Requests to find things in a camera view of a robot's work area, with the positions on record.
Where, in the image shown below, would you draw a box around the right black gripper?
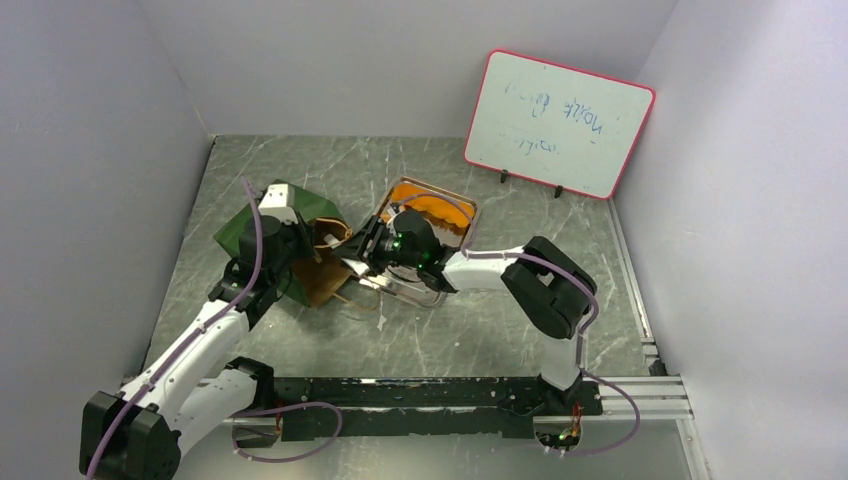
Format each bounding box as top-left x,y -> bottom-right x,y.
331,216 -> 422,277

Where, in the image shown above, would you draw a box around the green paper bag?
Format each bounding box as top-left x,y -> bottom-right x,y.
207,180 -> 354,317

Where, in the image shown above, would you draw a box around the braided fake bread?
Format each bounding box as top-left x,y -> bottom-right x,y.
388,183 -> 477,246

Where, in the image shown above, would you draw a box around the metal tongs white handles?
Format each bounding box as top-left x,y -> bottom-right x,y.
322,233 -> 372,277

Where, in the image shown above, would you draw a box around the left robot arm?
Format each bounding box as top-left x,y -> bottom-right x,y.
79,207 -> 314,479

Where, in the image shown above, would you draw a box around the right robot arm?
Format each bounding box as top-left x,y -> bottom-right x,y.
333,210 -> 600,414

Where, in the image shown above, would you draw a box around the metal tray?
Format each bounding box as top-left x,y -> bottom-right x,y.
359,176 -> 479,308

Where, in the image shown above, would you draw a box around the black base beam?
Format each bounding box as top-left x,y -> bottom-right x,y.
237,372 -> 603,441

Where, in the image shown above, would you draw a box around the red framed whiteboard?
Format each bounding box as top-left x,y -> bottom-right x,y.
464,49 -> 656,200

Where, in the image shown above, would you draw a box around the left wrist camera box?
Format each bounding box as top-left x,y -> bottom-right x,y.
258,183 -> 298,225

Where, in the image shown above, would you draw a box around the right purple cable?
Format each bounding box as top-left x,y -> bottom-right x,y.
390,193 -> 643,460

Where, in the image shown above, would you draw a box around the purple cable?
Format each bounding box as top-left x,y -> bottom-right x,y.
390,193 -> 643,460
82,177 -> 344,480

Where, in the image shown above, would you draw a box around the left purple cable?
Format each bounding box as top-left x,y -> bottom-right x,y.
82,177 -> 344,480

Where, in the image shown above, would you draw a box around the aluminium frame rail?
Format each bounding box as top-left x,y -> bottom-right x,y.
109,376 -> 696,425

